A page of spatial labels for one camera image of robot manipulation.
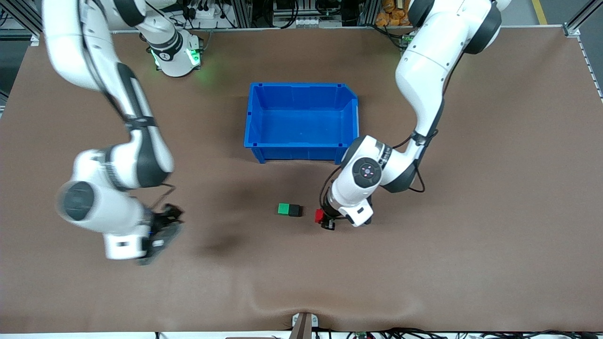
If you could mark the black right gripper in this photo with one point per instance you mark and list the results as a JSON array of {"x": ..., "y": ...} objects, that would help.
[{"x": 166, "y": 218}]

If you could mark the brown table mat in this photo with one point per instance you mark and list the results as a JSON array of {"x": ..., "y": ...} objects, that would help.
[{"x": 424, "y": 263}]

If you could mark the black cube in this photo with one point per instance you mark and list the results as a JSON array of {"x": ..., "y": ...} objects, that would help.
[{"x": 295, "y": 210}]

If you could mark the blue plastic storage bin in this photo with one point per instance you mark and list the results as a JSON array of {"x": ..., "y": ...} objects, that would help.
[{"x": 301, "y": 122}]

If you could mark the aluminium frame profile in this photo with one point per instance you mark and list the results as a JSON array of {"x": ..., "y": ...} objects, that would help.
[
  {"x": 241, "y": 13},
  {"x": 369, "y": 12},
  {"x": 23, "y": 14},
  {"x": 582, "y": 21}
]

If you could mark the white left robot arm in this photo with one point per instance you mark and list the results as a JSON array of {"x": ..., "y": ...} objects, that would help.
[{"x": 424, "y": 70}]

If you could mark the white power strip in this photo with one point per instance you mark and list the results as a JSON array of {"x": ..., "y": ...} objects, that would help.
[{"x": 202, "y": 14}]

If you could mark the green cube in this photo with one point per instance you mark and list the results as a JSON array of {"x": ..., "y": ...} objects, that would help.
[{"x": 283, "y": 209}]

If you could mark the metal table edge clamp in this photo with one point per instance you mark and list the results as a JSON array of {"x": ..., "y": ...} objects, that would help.
[{"x": 303, "y": 326}]

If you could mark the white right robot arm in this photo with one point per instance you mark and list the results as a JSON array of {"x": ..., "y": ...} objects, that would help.
[{"x": 136, "y": 160}]

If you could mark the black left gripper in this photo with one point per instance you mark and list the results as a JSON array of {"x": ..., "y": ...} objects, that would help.
[{"x": 328, "y": 220}]

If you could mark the orange snack bag pile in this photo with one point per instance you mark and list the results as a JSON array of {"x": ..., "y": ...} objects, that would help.
[{"x": 391, "y": 16}]

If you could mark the red cube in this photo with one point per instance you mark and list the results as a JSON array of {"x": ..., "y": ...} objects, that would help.
[{"x": 319, "y": 215}]

